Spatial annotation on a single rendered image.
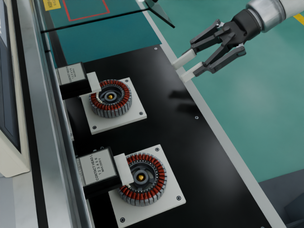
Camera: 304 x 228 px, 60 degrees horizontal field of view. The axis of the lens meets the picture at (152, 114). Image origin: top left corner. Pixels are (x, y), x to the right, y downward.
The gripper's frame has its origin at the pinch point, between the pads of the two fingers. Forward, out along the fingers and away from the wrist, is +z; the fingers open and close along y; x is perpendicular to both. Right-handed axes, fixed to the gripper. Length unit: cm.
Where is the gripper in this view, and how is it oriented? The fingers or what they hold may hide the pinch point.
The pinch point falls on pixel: (187, 66)
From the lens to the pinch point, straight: 73.6
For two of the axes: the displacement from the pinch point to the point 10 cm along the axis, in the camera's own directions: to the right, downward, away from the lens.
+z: -8.1, 5.5, 2.2
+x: -4.7, -3.7, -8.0
